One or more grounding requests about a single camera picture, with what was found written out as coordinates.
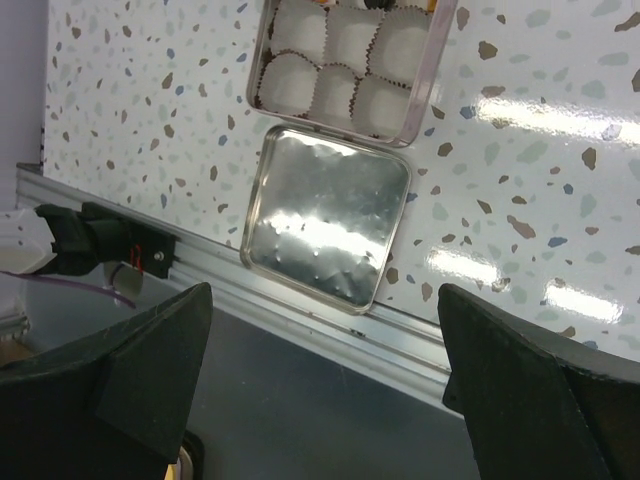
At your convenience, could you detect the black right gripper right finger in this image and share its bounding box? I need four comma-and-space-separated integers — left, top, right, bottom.
438, 284, 639, 479

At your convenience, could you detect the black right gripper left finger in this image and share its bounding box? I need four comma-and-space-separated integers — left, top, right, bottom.
1, 283, 212, 479

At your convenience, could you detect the silver tin lid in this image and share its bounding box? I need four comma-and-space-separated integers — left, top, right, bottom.
240, 125, 411, 315

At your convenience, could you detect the white paper cup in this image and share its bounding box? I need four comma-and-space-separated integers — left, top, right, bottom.
308, 64, 358, 130
271, 1, 326, 63
368, 6, 431, 88
258, 51, 319, 116
324, 5, 383, 75
351, 76, 410, 138

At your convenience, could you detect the square cookie tin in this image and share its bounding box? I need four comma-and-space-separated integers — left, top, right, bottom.
247, 1, 457, 148

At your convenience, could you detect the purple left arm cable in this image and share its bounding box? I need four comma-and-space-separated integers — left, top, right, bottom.
0, 269, 137, 309

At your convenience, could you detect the aluminium rail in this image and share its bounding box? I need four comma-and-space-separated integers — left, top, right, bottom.
16, 163, 450, 408

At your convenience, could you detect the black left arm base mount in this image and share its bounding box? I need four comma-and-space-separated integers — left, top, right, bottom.
35, 202, 176, 279

